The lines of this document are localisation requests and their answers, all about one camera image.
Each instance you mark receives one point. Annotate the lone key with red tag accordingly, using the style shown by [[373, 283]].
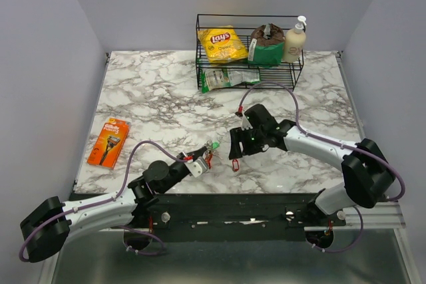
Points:
[[235, 165]]

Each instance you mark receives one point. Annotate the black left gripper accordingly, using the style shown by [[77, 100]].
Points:
[[196, 153]]

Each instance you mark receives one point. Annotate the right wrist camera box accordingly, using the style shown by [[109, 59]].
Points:
[[245, 125]]

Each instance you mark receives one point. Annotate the orange Gillette razor box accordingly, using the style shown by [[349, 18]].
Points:
[[109, 143]]

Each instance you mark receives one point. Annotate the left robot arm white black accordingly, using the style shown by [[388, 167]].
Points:
[[46, 229]]

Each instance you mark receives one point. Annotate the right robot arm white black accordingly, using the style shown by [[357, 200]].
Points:
[[366, 176]]

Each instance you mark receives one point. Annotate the green brown coffee bag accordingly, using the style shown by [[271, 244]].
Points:
[[266, 46]]

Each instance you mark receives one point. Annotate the yellow Lays chips bag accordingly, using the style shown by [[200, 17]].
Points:
[[222, 45]]

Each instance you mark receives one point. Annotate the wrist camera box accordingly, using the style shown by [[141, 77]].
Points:
[[245, 125], [197, 167]]

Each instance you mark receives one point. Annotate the black wire rack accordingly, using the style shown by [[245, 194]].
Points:
[[285, 73]]

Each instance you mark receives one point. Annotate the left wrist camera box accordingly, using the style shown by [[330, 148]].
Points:
[[197, 167]]

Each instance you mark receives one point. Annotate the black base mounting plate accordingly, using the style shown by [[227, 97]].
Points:
[[166, 218]]

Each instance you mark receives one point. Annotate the green white snack packet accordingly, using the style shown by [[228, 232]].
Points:
[[218, 78]]

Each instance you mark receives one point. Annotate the cream pump lotion bottle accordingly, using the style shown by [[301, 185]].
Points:
[[294, 41]]

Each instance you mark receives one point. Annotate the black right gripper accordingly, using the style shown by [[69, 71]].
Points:
[[237, 135]]

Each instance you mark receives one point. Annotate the aluminium frame rail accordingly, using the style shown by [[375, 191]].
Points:
[[376, 217]]

